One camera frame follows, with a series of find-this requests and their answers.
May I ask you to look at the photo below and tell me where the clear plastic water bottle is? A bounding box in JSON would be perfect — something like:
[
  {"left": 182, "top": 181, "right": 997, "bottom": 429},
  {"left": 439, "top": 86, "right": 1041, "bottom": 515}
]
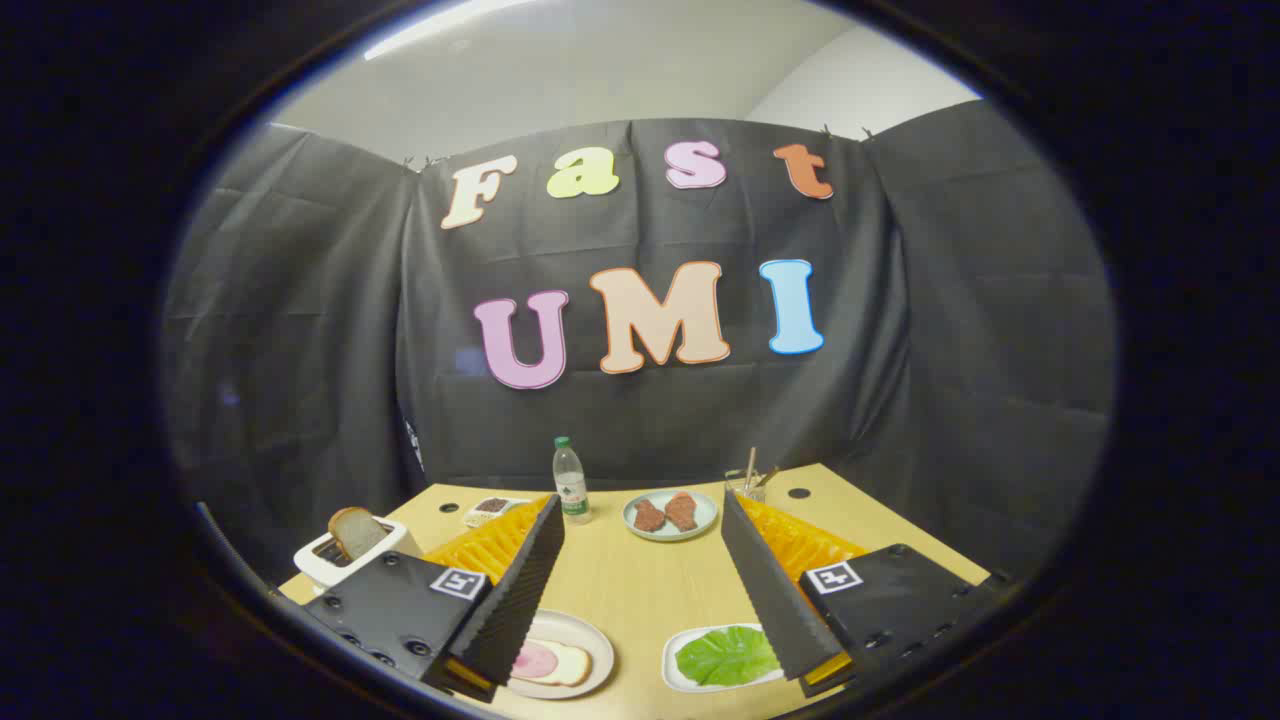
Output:
[{"left": 552, "top": 436, "right": 593, "bottom": 525}]

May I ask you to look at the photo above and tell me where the toast bread slice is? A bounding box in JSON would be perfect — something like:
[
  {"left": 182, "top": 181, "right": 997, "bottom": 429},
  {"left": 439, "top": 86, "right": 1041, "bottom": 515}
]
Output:
[{"left": 328, "top": 506, "right": 391, "bottom": 561}]

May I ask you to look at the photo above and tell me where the white square plate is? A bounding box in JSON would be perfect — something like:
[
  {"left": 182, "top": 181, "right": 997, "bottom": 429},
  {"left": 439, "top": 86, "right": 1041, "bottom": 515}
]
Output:
[{"left": 662, "top": 623, "right": 786, "bottom": 694}]

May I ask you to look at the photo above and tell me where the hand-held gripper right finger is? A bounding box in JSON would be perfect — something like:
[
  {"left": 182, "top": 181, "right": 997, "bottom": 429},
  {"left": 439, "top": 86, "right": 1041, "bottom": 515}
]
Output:
[{"left": 720, "top": 487, "right": 1011, "bottom": 699}]

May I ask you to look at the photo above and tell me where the white bread slice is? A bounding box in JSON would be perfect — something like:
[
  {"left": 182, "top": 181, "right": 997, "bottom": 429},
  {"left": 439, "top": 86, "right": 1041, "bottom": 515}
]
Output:
[{"left": 515, "top": 640, "right": 593, "bottom": 688}]

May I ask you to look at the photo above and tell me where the white divided condiment tray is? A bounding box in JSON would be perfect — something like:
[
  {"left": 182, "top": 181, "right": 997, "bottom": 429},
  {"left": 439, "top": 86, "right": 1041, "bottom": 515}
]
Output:
[{"left": 463, "top": 496, "right": 531, "bottom": 528}]

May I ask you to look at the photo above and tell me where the green lettuce leaf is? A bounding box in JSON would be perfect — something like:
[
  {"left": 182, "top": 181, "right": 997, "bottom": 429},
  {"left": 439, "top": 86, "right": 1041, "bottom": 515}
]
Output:
[{"left": 675, "top": 626, "right": 781, "bottom": 687}]

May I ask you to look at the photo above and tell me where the white toaster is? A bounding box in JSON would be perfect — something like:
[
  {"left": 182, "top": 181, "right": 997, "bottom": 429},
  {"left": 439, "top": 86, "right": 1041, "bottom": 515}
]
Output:
[{"left": 293, "top": 517, "right": 421, "bottom": 591}]

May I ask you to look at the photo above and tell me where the black backdrop cloth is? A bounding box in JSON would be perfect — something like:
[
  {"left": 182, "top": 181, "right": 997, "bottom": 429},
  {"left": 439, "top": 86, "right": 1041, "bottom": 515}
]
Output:
[{"left": 160, "top": 100, "right": 1116, "bottom": 591}]

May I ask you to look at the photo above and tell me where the pale green round plate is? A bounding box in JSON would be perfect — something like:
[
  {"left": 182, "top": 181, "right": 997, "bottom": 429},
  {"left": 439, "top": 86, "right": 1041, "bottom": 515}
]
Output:
[{"left": 622, "top": 489, "right": 719, "bottom": 542}]

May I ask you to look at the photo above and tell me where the cream round plate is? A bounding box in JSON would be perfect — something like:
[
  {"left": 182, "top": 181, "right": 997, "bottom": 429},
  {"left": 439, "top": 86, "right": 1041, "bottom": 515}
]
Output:
[{"left": 505, "top": 609, "right": 615, "bottom": 699}]

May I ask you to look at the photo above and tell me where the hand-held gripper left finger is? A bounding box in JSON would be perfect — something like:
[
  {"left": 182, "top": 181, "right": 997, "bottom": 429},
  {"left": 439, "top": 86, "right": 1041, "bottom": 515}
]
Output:
[{"left": 300, "top": 493, "right": 566, "bottom": 704}]

